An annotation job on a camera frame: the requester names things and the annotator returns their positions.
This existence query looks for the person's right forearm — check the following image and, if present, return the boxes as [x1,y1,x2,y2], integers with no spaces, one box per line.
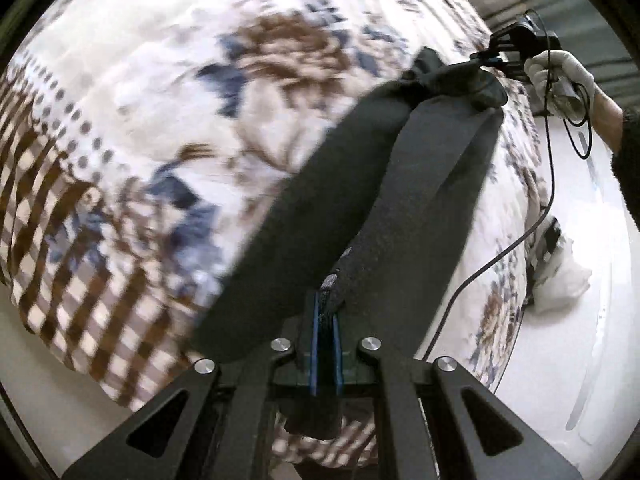
[589,94,640,233]

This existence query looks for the grey curtain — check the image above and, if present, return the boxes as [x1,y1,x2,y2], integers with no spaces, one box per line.
[482,0,628,98]

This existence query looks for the person's right hand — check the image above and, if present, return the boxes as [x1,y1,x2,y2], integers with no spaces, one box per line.
[524,50,597,122]

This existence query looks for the black cable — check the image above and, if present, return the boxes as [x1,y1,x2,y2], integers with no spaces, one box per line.
[422,7,592,362]

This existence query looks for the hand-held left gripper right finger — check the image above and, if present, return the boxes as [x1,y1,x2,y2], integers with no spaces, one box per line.
[330,310,585,480]

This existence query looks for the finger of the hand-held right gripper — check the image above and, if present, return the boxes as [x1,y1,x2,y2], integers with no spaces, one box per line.
[470,48,509,70]

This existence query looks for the black cloth garment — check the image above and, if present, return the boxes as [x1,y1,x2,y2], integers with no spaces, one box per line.
[190,46,509,441]

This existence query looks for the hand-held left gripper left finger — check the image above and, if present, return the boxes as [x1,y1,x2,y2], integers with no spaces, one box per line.
[61,290,327,480]

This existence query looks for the floral checked blanket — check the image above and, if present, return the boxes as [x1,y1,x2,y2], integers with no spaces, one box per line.
[0,0,546,471]

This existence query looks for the white crumpled cloth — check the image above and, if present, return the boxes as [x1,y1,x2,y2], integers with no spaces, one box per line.
[527,216,594,317]

